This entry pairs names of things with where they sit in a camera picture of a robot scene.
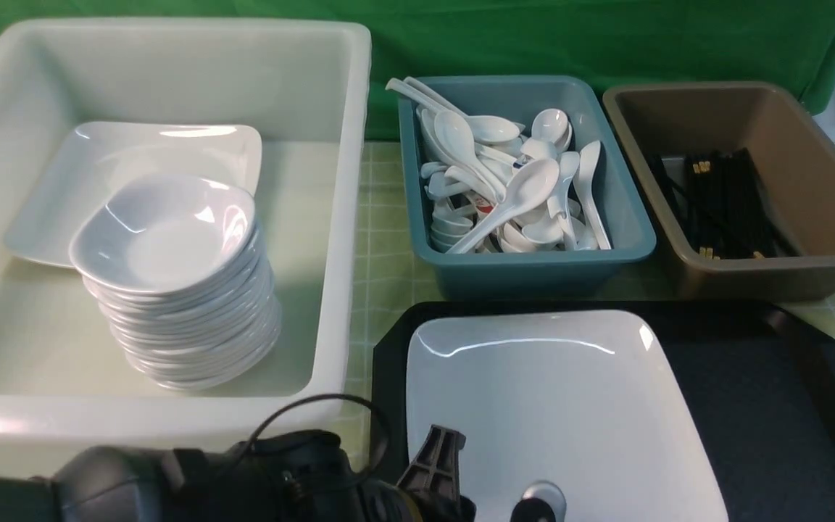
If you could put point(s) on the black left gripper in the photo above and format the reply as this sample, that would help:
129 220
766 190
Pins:
306 476

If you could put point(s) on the large white square plate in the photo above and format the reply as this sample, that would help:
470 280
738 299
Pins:
582 400

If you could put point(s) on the white ceramic soup spoon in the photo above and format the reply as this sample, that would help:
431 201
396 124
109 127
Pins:
491 130

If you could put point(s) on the black chopstick gold tip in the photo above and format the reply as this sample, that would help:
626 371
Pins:
710 236

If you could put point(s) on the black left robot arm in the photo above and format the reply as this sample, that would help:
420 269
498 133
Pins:
103 483

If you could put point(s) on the white square plate in tub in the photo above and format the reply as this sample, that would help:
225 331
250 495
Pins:
99 157

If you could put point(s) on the teal plastic bin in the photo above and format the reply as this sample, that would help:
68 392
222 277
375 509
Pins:
529 275

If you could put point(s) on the white spoon front centre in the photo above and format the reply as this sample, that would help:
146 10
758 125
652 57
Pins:
530 187

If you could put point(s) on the stack of white small dishes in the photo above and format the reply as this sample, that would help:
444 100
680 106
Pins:
178 267

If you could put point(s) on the white spoon right side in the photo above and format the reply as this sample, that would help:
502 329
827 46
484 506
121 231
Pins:
584 184

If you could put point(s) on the white spoon upper left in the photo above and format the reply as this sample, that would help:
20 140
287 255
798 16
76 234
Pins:
456 139

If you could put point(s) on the black serving tray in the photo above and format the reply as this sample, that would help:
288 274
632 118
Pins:
759 383

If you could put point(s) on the white spoon top round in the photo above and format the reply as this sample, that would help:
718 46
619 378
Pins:
552 125

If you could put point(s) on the bundle of black chopsticks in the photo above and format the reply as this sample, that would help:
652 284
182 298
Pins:
729 185

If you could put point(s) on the large white plastic tub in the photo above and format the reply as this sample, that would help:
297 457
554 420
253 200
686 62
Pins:
64 383

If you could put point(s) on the green checkered tablecloth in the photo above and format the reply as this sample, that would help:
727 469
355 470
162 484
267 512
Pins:
388 279

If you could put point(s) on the brown plastic bin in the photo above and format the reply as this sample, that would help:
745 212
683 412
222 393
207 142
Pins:
795 160

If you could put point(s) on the green backdrop cloth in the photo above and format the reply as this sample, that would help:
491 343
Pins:
790 44

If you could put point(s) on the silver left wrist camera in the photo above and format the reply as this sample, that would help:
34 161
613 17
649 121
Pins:
541 501

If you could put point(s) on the white spoon long handle back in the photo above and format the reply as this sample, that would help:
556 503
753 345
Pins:
415 90

